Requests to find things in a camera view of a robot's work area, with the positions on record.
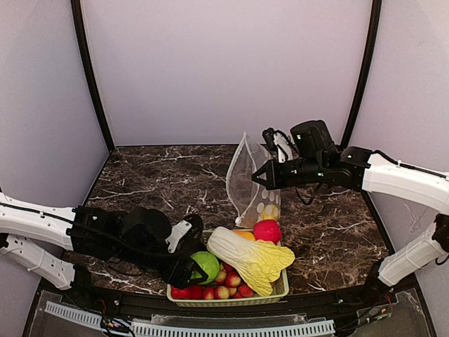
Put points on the clear dotted zip top bag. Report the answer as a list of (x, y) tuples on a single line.
[(251, 200)]

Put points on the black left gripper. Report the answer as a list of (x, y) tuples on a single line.
[(178, 271)]

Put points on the black corner frame post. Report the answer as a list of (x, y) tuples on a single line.
[(371, 37), (82, 41)]

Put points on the red toy pomegranate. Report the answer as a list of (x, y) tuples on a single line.
[(267, 230)]

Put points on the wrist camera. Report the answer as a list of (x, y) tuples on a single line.
[(277, 140), (186, 235)]

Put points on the black left corner frame post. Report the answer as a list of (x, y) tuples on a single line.
[(82, 41)]

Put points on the green toy apple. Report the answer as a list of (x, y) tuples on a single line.
[(208, 263)]

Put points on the black right corner frame post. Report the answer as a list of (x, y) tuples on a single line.
[(371, 37)]

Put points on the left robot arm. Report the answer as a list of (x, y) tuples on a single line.
[(143, 237)]

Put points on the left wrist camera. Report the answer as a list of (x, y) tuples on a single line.
[(186, 235)]

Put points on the white slotted cable duct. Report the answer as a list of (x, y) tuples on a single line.
[(166, 325)]

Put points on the orange yellow toy mango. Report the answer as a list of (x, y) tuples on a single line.
[(245, 234)]

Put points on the red toy bell pepper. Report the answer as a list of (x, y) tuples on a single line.
[(194, 292)]

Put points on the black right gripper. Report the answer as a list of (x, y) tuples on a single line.
[(273, 174)]

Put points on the pale green plastic basket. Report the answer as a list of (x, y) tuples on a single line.
[(231, 279)]

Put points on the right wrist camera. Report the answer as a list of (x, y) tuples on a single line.
[(277, 140)]

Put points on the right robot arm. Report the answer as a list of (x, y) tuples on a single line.
[(309, 156)]

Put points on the toy lychee fruit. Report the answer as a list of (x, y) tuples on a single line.
[(221, 293)]

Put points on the toy napa cabbage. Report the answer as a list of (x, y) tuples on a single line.
[(259, 263)]

